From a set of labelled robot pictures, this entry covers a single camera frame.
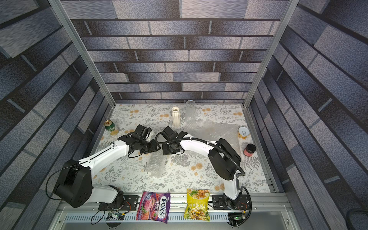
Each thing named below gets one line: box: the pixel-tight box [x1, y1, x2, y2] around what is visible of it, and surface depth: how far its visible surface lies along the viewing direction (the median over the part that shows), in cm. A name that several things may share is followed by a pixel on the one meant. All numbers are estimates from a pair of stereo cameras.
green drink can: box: [103, 119, 116, 132], surface depth 97 cm
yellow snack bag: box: [183, 187, 211, 222], surface depth 71 cm
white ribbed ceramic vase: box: [171, 105, 181, 129], surface depth 97 cm
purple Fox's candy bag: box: [136, 191, 171, 224], surface depth 72 cm
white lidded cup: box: [238, 126, 250, 137], surface depth 97 cm
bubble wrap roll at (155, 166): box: [145, 149, 168, 179], surface depth 81 cm
